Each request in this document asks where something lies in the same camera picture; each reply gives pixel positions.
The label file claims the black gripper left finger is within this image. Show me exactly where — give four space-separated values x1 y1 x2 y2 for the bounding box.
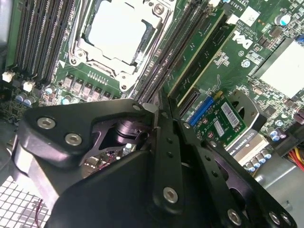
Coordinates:
10 98 186 211

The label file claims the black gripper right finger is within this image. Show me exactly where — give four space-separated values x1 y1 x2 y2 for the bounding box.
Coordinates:
168 96 298 228

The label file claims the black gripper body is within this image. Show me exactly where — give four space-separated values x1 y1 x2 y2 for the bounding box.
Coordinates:
45 116 229 228

